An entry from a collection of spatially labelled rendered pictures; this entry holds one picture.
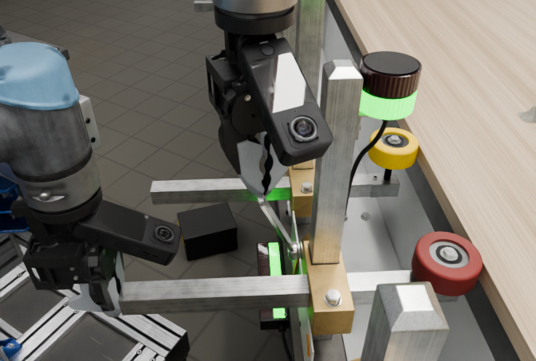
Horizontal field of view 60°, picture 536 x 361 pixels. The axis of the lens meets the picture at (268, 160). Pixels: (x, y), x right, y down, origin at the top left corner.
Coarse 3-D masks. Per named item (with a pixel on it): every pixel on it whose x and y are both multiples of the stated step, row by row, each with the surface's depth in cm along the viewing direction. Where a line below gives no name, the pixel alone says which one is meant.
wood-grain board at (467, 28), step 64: (384, 0) 137; (448, 0) 137; (512, 0) 137; (448, 64) 102; (512, 64) 102; (448, 128) 81; (512, 128) 81; (448, 192) 68; (512, 192) 68; (512, 256) 58; (512, 320) 51
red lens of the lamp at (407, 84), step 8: (360, 64) 47; (368, 72) 45; (416, 72) 44; (368, 80) 45; (376, 80) 44; (384, 80) 44; (392, 80) 44; (400, 80) 44; (408, 80) 44; (416, 80) 45; (368, 88) 46; (376, 88) 45; (384, 88) 45; (392, 88) 44; (400, 88) 44; (408, 88) 45; (416, 88) 46; (384, 96) 45; (392, 96) 45; (400, 96) 45
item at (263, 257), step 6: (258, 246) 86; (264, 246) 86; (258, 252) 85; (264, 252) 85; (258, 258) 84; (264, 258) 84; (264, 264) 82; (264, 270) 81; (264, 276) 80; (264, 312) 74; (270, 312) 74; (264, 318) 74
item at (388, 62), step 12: (372, 60) 46; (384, 60) 46; (396, 60) 46; (408, 60) 46; (384, 72) 44; (396, 72) 44; (408, 72) 44; (360, 120) 48; (384, 120) 50; (372, 144) 52; (360, 156) 53
